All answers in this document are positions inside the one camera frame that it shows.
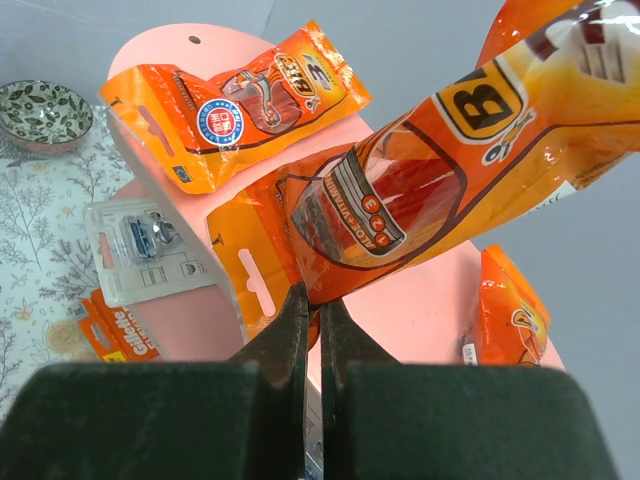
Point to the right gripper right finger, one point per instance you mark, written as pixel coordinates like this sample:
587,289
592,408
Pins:
383,419

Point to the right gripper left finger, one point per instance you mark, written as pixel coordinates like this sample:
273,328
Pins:
242,418

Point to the orange Bic razor bag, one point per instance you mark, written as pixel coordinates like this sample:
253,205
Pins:
203,132
552,106
511,324

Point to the blue card razor pack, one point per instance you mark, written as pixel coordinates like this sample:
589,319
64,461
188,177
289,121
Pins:
139,254

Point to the small orange Gillette Fusion box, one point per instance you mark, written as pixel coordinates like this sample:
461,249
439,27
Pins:
112,332

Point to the floral tablecloth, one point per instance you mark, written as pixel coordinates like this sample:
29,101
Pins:
46,261

